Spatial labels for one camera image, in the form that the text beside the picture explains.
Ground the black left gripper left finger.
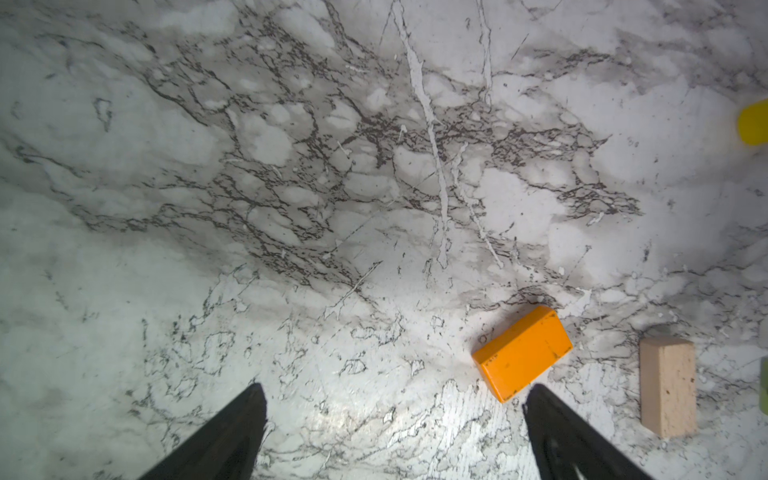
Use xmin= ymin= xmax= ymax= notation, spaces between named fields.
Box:
xmin=141 ymin=383 xmax=267 ymax=480

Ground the yellow cylinder wood block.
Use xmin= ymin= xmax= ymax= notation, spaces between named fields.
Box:
xmin=737 ymin=99 xmax=768 ymax=146

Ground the natural beige wood block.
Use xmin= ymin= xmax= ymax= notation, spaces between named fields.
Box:
xmin=639 ymin=337 xmax=698 ymax=438

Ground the orange wood block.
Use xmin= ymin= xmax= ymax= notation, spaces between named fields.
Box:
xmin=472 ymin=306 xmax=573 ymax=403

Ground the lime green wood cube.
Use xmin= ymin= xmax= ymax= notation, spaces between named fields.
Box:
xmin=759 ymin=356 xmax=768 ymax=415

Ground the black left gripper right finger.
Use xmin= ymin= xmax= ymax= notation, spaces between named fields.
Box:
xmin=523 ymin=384 xmax=651 ymax=480

